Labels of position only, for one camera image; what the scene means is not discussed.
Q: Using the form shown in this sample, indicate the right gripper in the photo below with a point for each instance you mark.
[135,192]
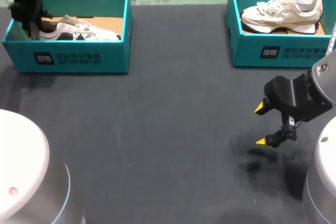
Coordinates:
[291,95]

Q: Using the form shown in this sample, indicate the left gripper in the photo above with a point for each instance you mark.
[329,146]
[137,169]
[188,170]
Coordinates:
[26,6]

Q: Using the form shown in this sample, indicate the white shoe with dark patches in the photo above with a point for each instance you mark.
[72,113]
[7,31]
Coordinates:
[78,31]

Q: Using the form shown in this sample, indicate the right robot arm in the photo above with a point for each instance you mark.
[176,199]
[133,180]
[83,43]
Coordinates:
[324,140]

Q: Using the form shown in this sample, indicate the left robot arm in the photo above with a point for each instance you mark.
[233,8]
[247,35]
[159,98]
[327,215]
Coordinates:
[23,140]

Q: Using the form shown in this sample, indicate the cream beige shoe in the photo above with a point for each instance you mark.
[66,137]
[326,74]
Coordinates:
[281,14]

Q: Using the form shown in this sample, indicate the teal box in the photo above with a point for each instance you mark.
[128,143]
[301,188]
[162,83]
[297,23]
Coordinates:
[278,48]
[71,45]

